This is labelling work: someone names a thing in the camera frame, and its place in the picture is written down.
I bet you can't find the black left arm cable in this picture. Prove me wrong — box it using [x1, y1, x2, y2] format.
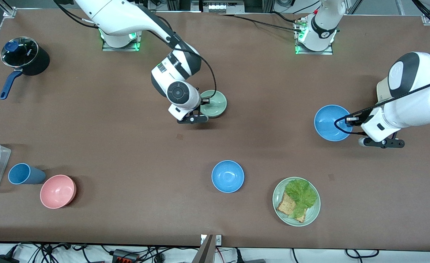
[334, 0, 430, 136]

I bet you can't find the green plate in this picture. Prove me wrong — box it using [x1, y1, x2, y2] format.
[272, 177, 321, 227]

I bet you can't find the blue plastic cup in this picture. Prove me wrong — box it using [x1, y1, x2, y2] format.
[8, 163, 46, 185]

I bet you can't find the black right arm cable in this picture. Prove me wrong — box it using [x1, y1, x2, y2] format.
[54, 0, 218, 106]

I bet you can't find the black pot with blue handle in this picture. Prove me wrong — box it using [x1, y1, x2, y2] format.
[0, 37, 50, 100]

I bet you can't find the black table cable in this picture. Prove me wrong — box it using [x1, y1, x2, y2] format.
[218, 13, 304, 33]

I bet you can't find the green bowl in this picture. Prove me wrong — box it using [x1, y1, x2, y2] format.
[200, 90, 227, 118]

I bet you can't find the glass lid with blue knob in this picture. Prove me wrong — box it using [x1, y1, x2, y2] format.
[0, 37, 39, 68]

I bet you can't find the pink bowl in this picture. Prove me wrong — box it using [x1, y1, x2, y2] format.
[40, 175, 77, 209]

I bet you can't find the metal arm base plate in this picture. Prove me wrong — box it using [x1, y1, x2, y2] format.
[294, 16, 335, 56]
[102, 30, 143, 52]

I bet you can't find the blue bowl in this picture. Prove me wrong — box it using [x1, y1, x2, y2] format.
[211, 160, 245, 193]
[314, 104, 353, 142]

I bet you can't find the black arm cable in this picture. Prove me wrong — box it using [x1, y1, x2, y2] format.
[54, 0, 218, 106]
[334, 0, 430, 136]

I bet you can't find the dark camera pole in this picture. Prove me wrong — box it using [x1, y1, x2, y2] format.
[191, 235, 216, 263]

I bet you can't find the white power strip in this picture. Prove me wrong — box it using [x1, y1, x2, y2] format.
[202, 1, 245, 14]

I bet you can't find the white toaster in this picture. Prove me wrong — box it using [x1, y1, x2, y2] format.
[376, 77, 395, 107]

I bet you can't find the red and black device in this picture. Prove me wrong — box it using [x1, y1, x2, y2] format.
[112, 249, 140, 263]

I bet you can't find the green lettuce leaf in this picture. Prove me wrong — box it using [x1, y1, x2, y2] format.
[284, 179, 318, 220]

